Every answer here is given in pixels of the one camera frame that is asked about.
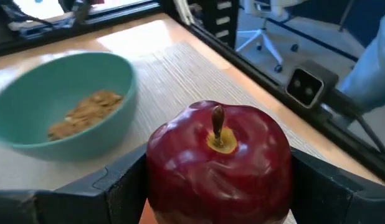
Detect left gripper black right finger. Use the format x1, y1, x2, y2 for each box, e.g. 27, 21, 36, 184
287, 147, 385, 224

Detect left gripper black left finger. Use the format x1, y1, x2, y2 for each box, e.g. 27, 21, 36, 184
0, 142, 149, 224

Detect dark red apple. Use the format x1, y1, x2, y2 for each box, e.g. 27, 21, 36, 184
145, 99, 294, 224

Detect brown cereal heap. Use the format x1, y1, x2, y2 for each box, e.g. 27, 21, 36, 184
46, 89, 125, 142

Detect teal bowl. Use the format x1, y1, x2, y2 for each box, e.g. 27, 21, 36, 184
0, 51, 139, 162

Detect person's leg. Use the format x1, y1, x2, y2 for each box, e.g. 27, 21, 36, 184
338, 9, 385, 114

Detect grey woven placemat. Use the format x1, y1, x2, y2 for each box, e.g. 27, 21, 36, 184
0, 42, 331, 224

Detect white office chair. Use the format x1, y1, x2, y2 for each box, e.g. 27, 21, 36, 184
235, 0, 302, 74

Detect black box with white labels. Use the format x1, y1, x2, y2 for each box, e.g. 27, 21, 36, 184
198, 0, 242, 50

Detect black camera cable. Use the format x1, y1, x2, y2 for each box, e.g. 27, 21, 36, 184
331, 93, 385, 156

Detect black table-level camera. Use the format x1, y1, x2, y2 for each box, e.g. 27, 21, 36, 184
285, 60, 340, 110

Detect silver frame bracket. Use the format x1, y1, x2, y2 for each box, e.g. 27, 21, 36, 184
171, 0, 197, 27

